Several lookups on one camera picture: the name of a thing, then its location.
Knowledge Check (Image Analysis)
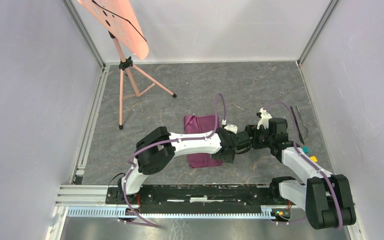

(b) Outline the yellow cube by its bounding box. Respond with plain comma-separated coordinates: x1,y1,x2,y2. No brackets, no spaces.
310,156,318,163

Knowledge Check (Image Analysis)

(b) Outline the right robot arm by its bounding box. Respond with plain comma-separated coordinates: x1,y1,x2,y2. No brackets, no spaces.
245,117,357,230

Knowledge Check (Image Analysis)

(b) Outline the pink music stand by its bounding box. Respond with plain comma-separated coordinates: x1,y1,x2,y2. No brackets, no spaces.
78,0,177,130

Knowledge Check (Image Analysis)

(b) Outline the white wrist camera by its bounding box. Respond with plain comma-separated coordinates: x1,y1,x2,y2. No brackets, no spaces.
256,107,273,130
222,124,238,134

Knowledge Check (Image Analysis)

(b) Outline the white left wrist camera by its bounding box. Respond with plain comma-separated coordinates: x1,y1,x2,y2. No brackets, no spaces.
222,124,238,134

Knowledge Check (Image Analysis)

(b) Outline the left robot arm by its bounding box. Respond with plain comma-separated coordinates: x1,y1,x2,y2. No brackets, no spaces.
117,126,252,204

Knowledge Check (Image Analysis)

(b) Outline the black knife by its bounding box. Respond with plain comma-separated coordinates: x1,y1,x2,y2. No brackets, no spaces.
290,106,305,145

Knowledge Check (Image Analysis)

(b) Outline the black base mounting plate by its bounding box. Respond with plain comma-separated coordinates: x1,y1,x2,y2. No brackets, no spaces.
105,184,302,215

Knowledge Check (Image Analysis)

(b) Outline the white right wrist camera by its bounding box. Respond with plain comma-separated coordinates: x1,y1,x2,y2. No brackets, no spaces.
256,107,273,130

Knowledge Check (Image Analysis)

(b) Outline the slotted cable duct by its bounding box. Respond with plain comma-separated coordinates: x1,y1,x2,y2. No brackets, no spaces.
66,206,275,220

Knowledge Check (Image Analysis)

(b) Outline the purple cloth napkin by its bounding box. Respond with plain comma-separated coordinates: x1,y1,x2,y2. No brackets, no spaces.
182,114,223,169

